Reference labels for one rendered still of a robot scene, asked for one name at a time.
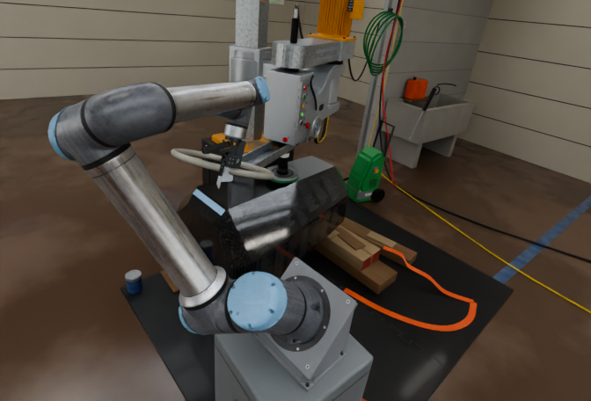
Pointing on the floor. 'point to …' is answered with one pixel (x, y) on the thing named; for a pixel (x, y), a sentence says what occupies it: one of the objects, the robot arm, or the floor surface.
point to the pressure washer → (368, 172)
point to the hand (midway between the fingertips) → (217, 184)
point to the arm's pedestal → (233, 366)
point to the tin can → (134, 281)
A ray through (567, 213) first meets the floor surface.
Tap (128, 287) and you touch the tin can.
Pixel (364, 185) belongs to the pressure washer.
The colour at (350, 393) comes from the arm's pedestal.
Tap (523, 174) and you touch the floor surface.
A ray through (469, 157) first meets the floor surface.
